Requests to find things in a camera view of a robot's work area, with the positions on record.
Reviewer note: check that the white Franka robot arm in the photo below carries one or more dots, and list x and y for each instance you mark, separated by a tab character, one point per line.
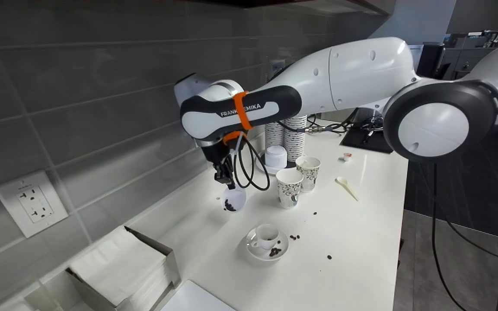
353	80

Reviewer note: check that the white napkin dispenser box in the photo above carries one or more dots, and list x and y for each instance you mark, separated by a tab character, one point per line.
116	268

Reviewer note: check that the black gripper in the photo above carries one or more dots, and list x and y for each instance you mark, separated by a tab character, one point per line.
215	156

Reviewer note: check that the black device on counter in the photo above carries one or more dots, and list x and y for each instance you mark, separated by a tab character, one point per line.
371	140

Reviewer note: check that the patterned paper cup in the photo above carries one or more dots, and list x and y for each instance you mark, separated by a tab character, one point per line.
308	171
289	187

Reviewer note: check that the cream plastic spoon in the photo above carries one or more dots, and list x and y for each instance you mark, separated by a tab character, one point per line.
346	185

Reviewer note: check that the white tea cup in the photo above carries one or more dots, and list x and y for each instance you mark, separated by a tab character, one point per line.
267	235

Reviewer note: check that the dark coffee bean heap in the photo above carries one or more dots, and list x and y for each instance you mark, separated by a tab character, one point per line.
229	204

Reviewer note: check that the white flat tray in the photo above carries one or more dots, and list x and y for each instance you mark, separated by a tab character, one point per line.
194	298

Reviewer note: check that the tall sleeved paper cup stack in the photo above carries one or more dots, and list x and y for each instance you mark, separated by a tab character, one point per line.
274	133

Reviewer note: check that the white wall outlet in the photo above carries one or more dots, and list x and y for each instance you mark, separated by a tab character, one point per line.
30	204

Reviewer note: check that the white lid stack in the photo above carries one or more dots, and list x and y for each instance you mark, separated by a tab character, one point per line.
276	158

